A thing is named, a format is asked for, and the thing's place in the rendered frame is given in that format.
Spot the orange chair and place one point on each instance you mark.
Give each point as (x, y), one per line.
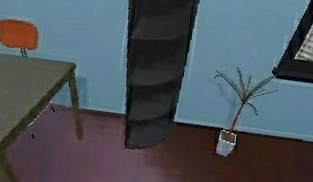
(18, 34)

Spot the thin plant in white pot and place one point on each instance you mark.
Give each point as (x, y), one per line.
(242, 97)

